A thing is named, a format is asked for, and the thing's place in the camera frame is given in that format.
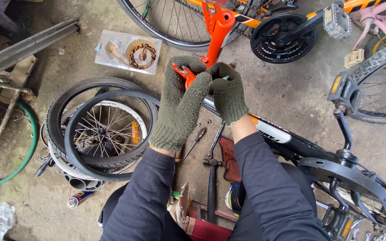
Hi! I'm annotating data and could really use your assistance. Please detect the person's left hand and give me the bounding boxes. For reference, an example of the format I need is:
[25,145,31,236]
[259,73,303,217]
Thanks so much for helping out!
[149,56,212,153]

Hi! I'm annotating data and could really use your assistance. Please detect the person's right hand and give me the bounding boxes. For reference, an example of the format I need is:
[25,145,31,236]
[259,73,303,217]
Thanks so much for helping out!
[207,62,249,126]

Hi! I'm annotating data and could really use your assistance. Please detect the orange bicycle fork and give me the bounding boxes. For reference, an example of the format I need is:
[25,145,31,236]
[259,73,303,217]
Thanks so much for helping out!
[171,0,236,90]

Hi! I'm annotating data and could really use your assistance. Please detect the silver spanner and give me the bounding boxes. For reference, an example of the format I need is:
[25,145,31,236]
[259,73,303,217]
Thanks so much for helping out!
[207,120,226,160]

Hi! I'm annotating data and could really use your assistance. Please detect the orange black bicycle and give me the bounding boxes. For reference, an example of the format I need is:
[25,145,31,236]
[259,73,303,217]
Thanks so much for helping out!
[117,0,386,65]

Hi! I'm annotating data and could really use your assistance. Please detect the red cloth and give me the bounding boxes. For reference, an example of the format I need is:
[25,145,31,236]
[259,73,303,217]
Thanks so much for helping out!
[218,135,242,184]

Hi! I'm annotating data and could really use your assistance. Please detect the white rim spoked wheel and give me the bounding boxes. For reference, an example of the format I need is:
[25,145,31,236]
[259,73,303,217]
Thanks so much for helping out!
[60,100,148,168]

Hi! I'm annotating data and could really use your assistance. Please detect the clear plastic blister tray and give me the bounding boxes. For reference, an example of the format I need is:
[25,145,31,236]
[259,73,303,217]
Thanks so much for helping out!
[94,29,163,75]

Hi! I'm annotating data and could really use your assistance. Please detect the black pedal orange reflector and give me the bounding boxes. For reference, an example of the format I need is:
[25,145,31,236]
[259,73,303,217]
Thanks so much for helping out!
[321,205,356,240]
[327,72,364,116]

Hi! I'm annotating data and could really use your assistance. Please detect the grey metal bicycle pedal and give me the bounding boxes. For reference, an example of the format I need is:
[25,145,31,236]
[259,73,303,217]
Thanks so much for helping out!
[323,3,352,42]

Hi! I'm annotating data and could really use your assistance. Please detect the person's sports shoe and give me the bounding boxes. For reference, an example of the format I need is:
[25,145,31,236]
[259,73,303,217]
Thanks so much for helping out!
[225,182,247,218]

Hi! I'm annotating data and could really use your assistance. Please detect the knobby tyre bicycle wheel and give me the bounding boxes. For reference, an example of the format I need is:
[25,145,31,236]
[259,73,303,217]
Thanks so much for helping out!
[349,34,386,123]

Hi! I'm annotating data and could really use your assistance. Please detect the red cardboard box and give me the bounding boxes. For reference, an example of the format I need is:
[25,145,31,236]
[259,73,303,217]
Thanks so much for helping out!
[178,182,234,241]

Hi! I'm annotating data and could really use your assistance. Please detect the pink bicycle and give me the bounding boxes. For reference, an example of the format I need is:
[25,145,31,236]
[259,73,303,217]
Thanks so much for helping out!
[344,0,386,71]

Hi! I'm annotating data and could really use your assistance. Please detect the black bicycle tyre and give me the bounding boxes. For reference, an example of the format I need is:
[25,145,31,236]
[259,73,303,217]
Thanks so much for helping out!
[45,77,159,170]

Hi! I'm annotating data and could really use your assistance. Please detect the grey plastic pipe piece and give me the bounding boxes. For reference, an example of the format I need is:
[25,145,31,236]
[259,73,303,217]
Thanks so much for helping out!
[62,171,108,192]

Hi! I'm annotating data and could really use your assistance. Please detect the blue yellow spray can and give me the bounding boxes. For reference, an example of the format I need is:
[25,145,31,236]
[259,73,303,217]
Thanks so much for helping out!
[67,190,95,209]

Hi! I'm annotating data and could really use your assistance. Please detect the long grey metal bars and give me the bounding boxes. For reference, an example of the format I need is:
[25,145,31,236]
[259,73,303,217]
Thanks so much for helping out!
[0,18,80,81]

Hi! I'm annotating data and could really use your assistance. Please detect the black orange handle screwdriver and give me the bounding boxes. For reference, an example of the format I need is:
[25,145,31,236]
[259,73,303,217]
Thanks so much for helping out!
[181,128,207,163]

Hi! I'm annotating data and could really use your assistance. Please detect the rusty bicycle chain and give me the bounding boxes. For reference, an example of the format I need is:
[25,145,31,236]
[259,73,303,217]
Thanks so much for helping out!
[128,44,157,70]

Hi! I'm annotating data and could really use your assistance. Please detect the black white bicycle frame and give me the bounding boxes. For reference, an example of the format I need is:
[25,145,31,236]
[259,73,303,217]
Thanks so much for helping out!
[202,95,386,241]

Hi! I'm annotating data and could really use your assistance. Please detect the black handle hammer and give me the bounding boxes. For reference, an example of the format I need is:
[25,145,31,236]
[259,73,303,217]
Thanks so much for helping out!
[203,158,222,223]

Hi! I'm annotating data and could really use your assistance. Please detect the black curved chain guard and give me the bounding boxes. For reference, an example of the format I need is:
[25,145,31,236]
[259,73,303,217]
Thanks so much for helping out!
[298,157,386,211]

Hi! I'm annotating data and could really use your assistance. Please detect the green garden hose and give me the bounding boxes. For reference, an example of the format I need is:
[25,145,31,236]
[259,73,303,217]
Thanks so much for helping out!
[0,100,39,189]

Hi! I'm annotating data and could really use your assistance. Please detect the rusty metal pipe frame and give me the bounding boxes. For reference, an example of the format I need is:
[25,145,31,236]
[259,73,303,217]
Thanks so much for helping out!
[0,78,35,187]

